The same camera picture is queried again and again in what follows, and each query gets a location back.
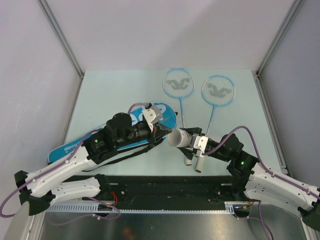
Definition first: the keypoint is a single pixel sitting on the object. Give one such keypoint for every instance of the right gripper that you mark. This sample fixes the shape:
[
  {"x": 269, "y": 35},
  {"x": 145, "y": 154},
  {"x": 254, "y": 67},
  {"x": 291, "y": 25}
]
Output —
[{"x": 188, "y": 153}]

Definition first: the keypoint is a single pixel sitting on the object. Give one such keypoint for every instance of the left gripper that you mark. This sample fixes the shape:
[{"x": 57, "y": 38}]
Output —
[{"x": 159, "y": 132}]

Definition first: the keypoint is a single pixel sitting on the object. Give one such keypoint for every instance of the white shuttlecock tube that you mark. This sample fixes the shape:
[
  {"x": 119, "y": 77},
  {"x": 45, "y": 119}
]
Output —
[{"x": 179, "y": 138}]

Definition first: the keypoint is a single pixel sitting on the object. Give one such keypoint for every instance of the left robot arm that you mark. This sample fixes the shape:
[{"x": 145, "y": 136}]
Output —
[{"x": 47, "y": 186}]

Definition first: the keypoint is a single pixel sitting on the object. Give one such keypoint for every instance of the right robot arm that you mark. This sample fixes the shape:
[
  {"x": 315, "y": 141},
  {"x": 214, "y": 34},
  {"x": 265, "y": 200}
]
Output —
[{"x": 252, "y": 179}]

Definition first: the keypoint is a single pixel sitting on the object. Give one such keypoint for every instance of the left blue badminton racket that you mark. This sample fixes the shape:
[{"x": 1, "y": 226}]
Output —
[{"x": 179, "y": 84}]

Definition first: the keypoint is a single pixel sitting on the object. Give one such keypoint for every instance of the blue badminton racket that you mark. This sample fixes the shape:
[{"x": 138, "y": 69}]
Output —
[
  {"x": 218, "y": 91},
  {"x": 179, "y": 84}
]

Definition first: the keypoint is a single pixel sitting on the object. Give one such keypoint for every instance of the right blue badminton racket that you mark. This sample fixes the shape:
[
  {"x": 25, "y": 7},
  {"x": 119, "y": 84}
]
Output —
[{"x": 218, "y": 91}]

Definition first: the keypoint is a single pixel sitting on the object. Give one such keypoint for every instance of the blue sport racket bag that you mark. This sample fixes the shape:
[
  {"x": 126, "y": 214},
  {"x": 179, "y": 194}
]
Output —
[{"x": 124, "y": 136}]

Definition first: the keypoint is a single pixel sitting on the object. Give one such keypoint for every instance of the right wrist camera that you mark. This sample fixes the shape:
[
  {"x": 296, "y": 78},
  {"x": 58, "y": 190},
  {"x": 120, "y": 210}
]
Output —
[{"x": 199, "y": 144}]

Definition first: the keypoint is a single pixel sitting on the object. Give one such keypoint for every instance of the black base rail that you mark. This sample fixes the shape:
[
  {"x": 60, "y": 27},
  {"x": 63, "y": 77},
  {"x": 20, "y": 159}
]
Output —
[{"x": 172, "y": 193}]

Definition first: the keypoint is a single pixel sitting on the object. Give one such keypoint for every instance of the left aluminium frame post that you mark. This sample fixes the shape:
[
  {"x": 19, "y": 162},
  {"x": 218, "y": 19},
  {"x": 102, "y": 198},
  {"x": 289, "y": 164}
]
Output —
[{"x": 54, "y": 24}]

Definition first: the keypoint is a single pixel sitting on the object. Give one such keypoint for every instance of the aluminium frame post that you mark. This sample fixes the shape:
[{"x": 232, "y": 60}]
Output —
[
  {"x": 54, "y": 24},
  {"x": 280, "y": 34}
]

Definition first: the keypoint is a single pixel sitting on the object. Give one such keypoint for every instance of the right aluminium frame post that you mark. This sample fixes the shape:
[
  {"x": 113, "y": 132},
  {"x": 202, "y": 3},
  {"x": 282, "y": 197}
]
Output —
[{"x": 280, "y": 34}]

